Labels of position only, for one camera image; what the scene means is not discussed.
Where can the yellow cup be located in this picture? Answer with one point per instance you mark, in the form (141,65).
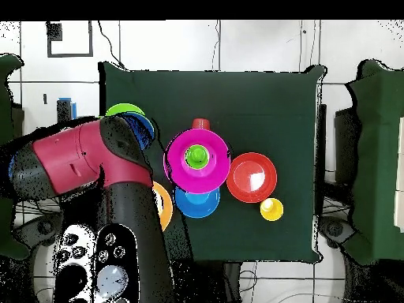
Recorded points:
(273,211)

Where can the dark green tablecloth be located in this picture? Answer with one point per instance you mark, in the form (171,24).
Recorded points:
(252,101)

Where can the small dark blue bowl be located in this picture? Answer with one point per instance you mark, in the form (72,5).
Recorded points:
(145,129)

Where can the light green bowl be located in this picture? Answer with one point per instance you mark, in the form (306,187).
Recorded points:
(124,109)

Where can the light blue bowl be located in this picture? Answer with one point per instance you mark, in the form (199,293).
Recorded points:
(197,205)

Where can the large pink bowl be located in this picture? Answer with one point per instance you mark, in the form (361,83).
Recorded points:
(214,170)

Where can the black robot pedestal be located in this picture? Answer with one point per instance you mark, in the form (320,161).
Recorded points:
(221,284)

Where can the red shallow bowl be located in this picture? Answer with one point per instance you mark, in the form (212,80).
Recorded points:
(251,176)

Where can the orange-red ribbed cup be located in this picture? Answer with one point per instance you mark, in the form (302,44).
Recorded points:
(200,123)

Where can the green-clothed side table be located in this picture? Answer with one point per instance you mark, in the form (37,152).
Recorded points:
(378,157)
(6,94)

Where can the large orange bowl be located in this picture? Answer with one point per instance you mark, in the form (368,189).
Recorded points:
(167,205)

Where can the green cup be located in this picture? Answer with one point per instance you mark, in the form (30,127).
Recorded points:
(197,156)

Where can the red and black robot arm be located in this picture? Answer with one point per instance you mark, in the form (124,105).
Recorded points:
(126,205)

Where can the black stand frame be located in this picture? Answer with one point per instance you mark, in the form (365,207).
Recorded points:
(321,142)
(63,110)

